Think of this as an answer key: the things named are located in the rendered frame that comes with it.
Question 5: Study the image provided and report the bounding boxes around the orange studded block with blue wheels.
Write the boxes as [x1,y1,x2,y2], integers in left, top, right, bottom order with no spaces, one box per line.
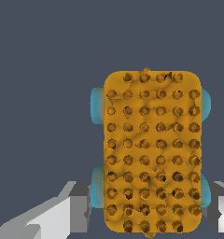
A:
[90,67,212,239]

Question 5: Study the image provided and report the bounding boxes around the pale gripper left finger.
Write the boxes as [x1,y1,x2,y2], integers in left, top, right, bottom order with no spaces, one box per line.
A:
[0,180,92,239]

